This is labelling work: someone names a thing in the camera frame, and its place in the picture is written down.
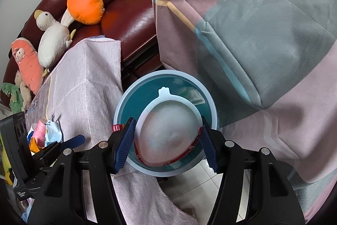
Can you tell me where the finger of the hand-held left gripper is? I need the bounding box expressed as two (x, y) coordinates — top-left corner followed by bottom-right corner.
(34, 135), (86, 170)

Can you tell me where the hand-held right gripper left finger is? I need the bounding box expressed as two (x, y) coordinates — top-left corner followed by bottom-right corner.
(28, 117), (137, 225)

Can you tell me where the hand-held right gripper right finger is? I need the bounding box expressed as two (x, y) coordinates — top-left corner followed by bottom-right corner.
(201, 116), (306, 225)

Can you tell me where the light blue round bin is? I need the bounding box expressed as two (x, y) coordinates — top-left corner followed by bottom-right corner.
(113, 70), (218, 177)

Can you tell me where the yellow plush toy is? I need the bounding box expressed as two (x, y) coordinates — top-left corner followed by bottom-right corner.
(0, 133), (13, 186)

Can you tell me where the orange wrapper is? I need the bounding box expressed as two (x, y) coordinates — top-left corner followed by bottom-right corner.
(29, 135), (46, 155)

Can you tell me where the blue and white packet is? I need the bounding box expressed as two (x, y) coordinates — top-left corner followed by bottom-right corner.
(45, 120), (64, 142)

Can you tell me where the pink paper cup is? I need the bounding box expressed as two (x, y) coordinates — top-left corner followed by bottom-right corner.
(34, 120), (49, 148)

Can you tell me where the grey-pink tablecloth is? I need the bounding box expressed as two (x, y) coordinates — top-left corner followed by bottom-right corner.
(22, 36), (198, 225)

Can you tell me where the green dinosaur plush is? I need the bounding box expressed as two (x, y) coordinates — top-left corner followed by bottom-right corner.
(1, 83), (24, 115)

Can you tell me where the beige plush doll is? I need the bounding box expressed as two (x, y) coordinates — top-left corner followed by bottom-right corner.
(14, 71), (32, 112)

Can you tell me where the pink plush toy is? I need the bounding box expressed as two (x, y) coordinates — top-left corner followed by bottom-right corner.
(11, 38), (44, 95)

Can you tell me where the white duck plush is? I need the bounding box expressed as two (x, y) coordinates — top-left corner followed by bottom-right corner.
(34, 10), (77, 69)

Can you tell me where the pink and grey plaid quilt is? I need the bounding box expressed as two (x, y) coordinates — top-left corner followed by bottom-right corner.
(149, 0), (337, 223)

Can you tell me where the dark red leather sofa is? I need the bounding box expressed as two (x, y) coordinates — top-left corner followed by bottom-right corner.
(5, 0), (162, 109)

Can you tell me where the rabbit carrot plush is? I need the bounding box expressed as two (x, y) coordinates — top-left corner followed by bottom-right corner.
(61, 0), (105, 30)

